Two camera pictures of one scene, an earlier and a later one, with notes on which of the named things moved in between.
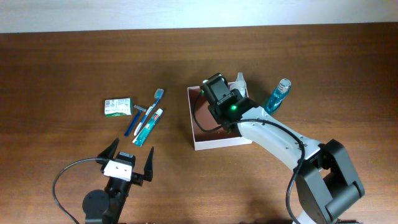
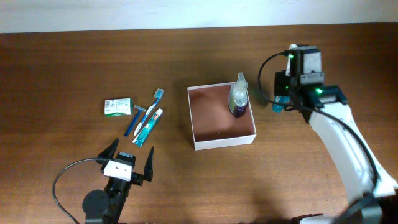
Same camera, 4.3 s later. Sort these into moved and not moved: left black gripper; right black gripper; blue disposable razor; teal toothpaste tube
Moved: right black gripper
Not moved: left black gripper; blue disposable razor; teal toothpaste tube
